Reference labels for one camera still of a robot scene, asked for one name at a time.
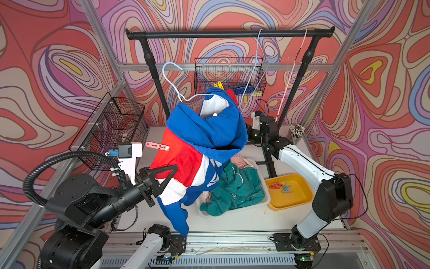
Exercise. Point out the black wire basket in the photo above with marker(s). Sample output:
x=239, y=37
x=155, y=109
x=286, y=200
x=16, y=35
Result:
x=230, y=71
x=113, y=121

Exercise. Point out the blue red white jacket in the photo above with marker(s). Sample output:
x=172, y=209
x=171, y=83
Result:
x=200, y=145

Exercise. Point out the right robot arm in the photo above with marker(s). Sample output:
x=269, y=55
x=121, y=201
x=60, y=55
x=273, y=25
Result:
x=333, y=195

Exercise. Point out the pink patterned kids jacket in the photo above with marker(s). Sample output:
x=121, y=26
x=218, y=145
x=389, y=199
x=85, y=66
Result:
x=240, y=162

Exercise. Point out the red clothespin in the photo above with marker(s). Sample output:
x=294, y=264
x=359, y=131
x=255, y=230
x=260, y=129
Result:
x=273, y=185
x=157, y=146
x=278, y=185

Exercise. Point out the cup of pencils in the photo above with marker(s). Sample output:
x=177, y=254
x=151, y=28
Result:
x=295, y=133

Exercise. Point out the yellow plastic tray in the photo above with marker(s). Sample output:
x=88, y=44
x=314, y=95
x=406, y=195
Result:
x=301, y=192

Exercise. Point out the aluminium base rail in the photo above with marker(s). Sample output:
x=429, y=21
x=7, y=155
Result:
x=333, y=249

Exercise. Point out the black clothes rack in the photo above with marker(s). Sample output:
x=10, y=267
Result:
x=144, y=36

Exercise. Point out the blue object in back basket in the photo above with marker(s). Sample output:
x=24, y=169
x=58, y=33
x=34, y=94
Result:
x=243, y=89

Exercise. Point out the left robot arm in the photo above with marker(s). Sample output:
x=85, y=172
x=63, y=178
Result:
x=82, y=207

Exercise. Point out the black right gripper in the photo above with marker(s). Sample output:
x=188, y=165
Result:
x=248, y=130

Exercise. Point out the green kids jacket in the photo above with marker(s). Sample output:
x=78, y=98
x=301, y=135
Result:
x=237, y=188

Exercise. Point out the black wire basket left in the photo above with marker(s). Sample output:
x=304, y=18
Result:
x=113, y=121

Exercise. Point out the yellow clothespin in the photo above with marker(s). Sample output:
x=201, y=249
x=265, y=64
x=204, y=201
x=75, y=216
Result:
x=219, y=85

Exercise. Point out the pink plastic hanger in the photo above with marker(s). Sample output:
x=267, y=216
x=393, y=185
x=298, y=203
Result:
x=290, y=73

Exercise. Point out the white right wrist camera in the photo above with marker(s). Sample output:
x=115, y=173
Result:
x=256, y=119

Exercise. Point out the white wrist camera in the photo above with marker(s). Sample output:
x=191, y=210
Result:
x=256, y=119
x=127, y=154

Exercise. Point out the light blue clothespin green jacket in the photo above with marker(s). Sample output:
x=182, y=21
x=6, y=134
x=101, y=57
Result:
x=286, y=187

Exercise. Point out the light blue hanger green jacket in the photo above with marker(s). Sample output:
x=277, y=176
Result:
x=252, y=73

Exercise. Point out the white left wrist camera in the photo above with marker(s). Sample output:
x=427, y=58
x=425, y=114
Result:
x=127, y=154

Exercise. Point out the white perforated plastic basket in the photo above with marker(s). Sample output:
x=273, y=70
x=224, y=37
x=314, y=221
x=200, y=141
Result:
x=263, y=203

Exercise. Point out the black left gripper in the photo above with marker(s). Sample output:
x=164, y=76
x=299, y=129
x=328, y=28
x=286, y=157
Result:
x=145, y=184

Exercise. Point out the black wire basket back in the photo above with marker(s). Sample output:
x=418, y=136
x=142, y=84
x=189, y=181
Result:
x=230, y=71

